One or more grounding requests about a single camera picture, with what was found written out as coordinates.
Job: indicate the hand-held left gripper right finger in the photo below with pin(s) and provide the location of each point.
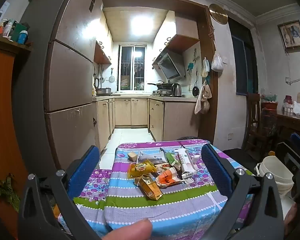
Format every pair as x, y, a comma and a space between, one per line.
216, 170

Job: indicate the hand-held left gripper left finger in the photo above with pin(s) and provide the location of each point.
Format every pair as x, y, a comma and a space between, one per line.
83, 167

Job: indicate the white tissue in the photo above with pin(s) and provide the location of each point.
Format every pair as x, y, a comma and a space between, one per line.
197, 158

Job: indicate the white plastic bucket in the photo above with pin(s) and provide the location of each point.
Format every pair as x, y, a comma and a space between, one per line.
275, 172

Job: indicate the white long carton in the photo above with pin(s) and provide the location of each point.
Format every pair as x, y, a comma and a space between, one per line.
186, 161

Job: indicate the green packet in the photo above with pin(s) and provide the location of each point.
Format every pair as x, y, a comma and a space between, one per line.
173, 159

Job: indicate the orange white packet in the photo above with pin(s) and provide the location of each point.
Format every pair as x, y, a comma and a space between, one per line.
168, 177

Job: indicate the beige square block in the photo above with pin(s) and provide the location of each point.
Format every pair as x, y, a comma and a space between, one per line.
132, 157

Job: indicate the red white small packet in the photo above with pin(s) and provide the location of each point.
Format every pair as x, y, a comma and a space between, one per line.
162, 167

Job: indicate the yellow snack packet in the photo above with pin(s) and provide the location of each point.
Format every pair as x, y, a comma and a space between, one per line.
141, 168

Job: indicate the white plastic packet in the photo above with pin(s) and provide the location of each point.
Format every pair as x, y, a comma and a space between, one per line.
151, 158

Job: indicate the amber yellow carton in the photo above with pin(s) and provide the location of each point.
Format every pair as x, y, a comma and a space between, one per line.
150, 188

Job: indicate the person's right hand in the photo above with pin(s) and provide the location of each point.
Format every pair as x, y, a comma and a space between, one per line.
291, 220

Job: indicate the person's left hand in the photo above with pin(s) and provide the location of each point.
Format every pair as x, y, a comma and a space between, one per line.
132, 231

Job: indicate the dark wooden dining table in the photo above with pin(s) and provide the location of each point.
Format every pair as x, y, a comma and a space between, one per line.
292, 125

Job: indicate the red lid jar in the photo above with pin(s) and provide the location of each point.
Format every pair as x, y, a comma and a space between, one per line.
288, 102

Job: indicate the red basin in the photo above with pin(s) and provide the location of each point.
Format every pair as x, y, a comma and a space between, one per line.
269, 105

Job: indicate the dark wooden chair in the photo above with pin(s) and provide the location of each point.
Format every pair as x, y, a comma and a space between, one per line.
255, 120

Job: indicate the hanging beige cloth bags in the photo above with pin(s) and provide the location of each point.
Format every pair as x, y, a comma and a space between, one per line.
202, 100

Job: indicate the beige kitchen base cabinets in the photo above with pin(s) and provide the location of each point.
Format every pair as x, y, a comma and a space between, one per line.
137, 112

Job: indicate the rice cooker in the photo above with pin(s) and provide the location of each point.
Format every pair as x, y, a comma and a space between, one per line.
103, 91

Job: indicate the bundle of green leaves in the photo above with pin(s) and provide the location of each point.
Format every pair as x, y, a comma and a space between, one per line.
8, 195

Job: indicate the hanging black pan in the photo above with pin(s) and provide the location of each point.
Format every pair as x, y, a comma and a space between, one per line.
195, 90

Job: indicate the beige refrigerator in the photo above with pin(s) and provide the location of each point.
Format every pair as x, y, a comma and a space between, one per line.
70, 80

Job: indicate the steel kettle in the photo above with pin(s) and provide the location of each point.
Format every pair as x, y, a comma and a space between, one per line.
176, 90

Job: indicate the hanging metal strainer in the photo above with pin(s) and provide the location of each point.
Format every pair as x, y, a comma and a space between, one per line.
111, 78

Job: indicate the gas stove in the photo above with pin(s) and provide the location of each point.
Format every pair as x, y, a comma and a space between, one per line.
161, 93

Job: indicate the dark interior window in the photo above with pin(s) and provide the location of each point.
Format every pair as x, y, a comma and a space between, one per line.
242, 62

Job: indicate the black wok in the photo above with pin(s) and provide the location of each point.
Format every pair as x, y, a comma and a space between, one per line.
162, 84

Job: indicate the orange wooden cabinet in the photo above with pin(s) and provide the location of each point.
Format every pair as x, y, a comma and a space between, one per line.
2, 105

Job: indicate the hanging face masks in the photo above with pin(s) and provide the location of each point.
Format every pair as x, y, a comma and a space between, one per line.
205, 67

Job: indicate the hanging white plastic bag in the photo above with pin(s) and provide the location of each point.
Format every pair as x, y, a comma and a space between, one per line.
217, 63

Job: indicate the kitchen window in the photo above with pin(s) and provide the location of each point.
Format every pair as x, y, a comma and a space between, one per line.
132, 67

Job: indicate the steel range hood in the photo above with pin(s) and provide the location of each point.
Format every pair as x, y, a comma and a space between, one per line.
170, 66

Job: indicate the kitchen ceiling light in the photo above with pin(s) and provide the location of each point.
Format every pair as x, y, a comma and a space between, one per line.
141, 25

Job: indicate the dark green box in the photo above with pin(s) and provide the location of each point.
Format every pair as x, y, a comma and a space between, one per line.
21, 27

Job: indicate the white tube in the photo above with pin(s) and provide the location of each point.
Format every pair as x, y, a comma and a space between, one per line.
7, 28

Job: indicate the white wall outlet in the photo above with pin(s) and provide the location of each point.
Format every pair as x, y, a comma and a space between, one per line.
230, 136

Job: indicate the framed wall picture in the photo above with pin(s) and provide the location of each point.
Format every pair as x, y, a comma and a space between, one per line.
293, 35

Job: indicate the white light switch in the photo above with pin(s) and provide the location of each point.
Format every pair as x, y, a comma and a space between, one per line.
225, 59

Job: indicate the wall cabinet beside refrigerator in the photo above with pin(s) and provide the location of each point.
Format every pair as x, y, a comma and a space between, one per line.
102, 53

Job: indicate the wall cabinet above range hood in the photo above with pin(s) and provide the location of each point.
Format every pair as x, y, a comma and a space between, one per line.
182, 35

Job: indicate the round gold wall clock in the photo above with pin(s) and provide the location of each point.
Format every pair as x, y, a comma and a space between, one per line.
218, 13

